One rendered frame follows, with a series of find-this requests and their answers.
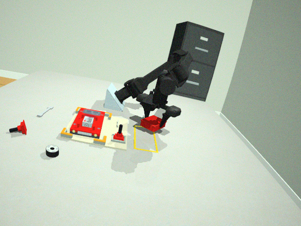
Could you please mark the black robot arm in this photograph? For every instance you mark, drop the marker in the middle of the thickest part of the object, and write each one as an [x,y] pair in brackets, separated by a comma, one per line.
[173,72]

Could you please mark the black toy tyre with white hub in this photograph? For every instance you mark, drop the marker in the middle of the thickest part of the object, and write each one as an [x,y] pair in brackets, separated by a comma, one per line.
[52,151]

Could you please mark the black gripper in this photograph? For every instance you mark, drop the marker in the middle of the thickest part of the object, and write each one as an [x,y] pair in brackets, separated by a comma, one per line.
[171,111]

